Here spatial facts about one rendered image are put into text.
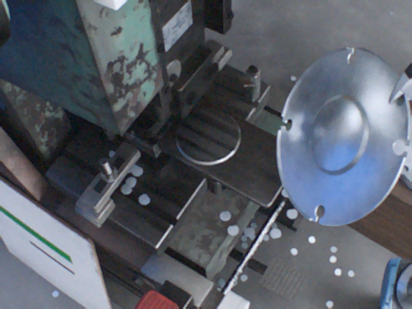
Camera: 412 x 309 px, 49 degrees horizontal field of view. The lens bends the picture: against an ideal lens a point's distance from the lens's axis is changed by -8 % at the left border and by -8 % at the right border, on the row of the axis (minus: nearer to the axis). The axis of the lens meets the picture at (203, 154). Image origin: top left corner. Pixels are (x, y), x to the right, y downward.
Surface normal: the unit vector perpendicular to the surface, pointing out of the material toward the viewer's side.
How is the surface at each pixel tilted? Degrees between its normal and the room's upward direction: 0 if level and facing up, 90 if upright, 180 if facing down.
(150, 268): 0
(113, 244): 0
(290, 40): 0
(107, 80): 90
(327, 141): 56
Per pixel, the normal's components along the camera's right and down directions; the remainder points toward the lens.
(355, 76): -0.84, -0.15
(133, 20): 0.84, 0.46
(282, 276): -0.04, -0.48
